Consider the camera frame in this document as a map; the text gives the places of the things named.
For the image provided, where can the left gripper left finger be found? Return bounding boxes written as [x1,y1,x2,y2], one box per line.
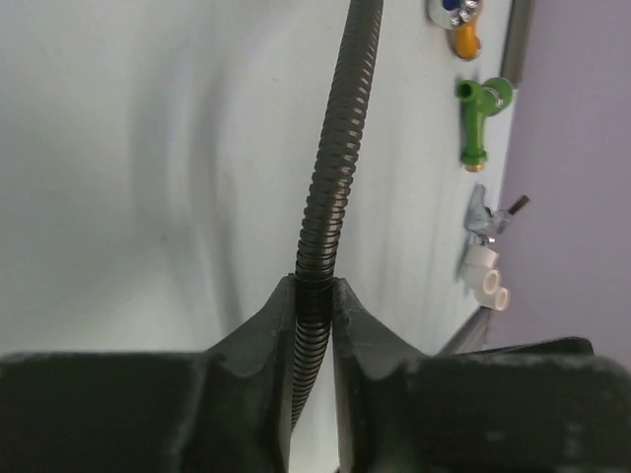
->
[1,277,295,472]

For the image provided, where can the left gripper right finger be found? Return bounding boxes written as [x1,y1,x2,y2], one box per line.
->
[332,280,630,472]

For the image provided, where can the dark flexible shower hose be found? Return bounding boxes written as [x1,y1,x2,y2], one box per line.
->
[283,0,385,435]

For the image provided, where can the green water faucet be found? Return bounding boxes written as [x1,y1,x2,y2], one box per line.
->
[455,77,514,172]

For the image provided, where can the orange water faucet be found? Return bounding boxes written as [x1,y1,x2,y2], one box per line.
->
[427,0,482,61]

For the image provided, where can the chrome faucet white fittings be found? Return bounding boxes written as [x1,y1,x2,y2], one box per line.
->
[459,183,530,311]

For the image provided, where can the dark metal faucet spout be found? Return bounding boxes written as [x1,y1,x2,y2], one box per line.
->
[500,0,536,88]

